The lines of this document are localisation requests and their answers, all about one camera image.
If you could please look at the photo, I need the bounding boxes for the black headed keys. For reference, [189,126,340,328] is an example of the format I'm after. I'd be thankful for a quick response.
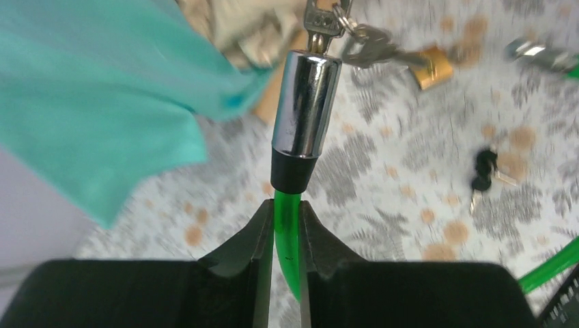
[469,146,518,215]

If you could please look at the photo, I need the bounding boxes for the beige crumpled cloth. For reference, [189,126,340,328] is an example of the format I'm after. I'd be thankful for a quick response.
[177,0,306,68]

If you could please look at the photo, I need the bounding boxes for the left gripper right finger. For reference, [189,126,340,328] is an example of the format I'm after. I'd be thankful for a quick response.
[299,201,539,327]

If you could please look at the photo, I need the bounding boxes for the green cable lock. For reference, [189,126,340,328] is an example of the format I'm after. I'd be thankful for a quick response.
[270,38,579,302]

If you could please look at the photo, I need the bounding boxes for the silver key ring bunch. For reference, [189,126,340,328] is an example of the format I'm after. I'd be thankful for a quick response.
[341,23,428,70]

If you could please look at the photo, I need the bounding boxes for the teal shirt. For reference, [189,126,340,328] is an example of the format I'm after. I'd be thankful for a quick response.
[1,1,272,228]

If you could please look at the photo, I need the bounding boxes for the brass padlock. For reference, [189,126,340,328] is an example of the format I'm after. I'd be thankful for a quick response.
[409,45,453,91]

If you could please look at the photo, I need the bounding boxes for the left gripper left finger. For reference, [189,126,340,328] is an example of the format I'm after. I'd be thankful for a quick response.
[1,200,274,327]

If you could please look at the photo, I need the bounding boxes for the floral table mat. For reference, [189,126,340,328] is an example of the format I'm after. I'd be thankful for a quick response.
[77,1,578,276]

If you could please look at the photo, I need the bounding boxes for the small silver key pair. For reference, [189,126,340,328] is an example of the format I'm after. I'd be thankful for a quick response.
[303,0,344,54]

